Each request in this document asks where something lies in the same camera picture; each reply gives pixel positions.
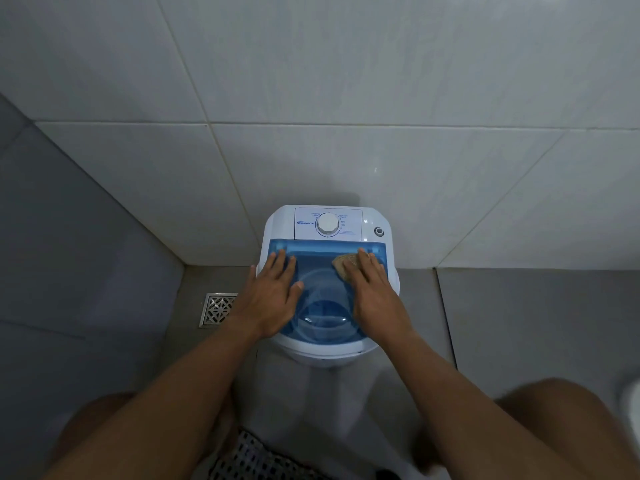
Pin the person's left leg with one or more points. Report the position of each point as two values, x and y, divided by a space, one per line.
85 424

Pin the person's leg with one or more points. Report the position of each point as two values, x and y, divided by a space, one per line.
565 414
85 424

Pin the brown scrubbing sponge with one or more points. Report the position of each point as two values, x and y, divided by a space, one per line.
341 264

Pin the person's left middle finger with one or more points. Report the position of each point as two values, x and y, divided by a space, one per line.
278 264

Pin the white round timer dial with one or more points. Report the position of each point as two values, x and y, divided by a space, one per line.
328 224

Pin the person's right little finger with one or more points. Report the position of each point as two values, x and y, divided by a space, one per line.
386 283

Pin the white small washing machine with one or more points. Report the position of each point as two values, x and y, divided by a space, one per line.
282 222

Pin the black white patterned shorts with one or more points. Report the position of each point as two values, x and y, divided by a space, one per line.
250 457

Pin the person's left thumb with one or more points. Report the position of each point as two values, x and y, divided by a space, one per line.
297 297

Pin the person's left little finger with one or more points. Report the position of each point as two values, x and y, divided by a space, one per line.
256 277

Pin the person's right middle finger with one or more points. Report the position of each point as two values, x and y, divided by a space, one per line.
365 264

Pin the person's left hand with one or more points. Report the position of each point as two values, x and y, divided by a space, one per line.
265 302

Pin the person's right hand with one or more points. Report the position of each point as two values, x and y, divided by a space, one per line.
377 307

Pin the person's left forearm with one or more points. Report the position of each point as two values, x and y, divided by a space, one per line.
170 394

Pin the blue transparent washer lid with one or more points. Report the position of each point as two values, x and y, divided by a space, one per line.
320 294

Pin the person's right forearm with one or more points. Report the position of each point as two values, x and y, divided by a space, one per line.
465 409

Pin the person's right leg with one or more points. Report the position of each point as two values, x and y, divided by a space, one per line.
565 414

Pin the metal square floor drain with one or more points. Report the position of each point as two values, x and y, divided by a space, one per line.
217 309

